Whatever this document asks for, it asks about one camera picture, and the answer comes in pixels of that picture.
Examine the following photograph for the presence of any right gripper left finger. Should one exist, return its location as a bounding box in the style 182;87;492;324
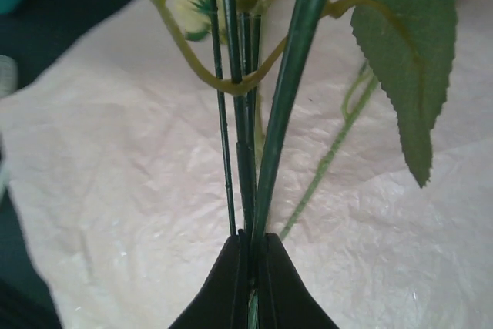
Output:
169;230;249;329

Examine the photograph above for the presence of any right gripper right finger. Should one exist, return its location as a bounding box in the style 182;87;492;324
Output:
257;233;337;329

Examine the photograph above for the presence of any pink wrapping paper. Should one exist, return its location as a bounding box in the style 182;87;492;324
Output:
1;0;492;328

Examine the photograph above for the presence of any blue rose stem bunch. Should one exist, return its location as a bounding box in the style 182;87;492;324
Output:
203;0;493;237

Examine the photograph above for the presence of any yellow and blue flower bunch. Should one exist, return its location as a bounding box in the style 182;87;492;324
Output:
150;0;286;96

